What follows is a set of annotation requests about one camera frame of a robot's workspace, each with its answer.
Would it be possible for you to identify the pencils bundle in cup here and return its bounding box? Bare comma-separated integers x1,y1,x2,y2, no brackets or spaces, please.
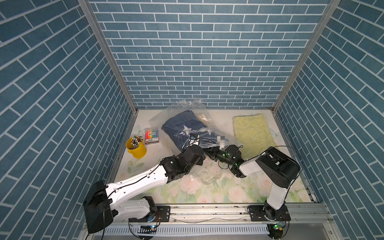
130,136,142,150

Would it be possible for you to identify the aluminium corner post left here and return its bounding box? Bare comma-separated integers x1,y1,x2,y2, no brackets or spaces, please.
78,0,138,115

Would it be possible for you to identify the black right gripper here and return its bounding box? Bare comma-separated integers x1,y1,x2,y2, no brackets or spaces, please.
203,145,235,168

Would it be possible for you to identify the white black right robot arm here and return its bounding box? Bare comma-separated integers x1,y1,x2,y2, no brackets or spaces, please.
204,145,302,221

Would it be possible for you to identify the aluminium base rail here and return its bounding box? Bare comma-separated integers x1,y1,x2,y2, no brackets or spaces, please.
79,203,342,240

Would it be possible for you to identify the aluminium corner post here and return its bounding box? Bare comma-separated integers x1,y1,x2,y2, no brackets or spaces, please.
78,0,138,115
271,0,341,115

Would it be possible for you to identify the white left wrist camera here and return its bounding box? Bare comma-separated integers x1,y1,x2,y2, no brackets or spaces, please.
189,133,200,146

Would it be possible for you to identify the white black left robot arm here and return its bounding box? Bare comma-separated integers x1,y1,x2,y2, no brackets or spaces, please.
83,145,205,234

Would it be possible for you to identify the navy blue star blanket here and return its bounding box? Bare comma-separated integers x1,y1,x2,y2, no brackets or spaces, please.
162,110,220,152

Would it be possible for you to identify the highlighter pen pack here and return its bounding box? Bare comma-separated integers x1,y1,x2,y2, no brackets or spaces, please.
145,127,160,145

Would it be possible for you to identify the aluminium corner post right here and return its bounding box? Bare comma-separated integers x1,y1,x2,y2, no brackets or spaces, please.
271,0,341,115

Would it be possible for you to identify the yellow pen cup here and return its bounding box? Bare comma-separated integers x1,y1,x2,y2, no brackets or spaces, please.
126,136,147,159

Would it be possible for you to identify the pale yellow fleece blanket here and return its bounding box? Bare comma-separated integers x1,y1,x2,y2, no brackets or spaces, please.
233,114,276,160

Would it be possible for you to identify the clear plastic vacuum bag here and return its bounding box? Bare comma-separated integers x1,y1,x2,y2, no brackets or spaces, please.
150,100,241,183

